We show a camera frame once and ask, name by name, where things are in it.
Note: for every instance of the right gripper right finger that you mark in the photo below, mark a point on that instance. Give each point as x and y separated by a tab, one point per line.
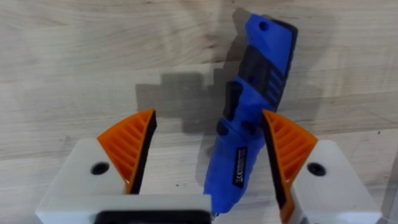
314	174

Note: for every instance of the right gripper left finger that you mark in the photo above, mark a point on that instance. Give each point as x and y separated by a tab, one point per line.
93	168

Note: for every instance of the blue electric screwdriver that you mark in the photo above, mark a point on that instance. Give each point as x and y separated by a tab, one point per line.
248	124

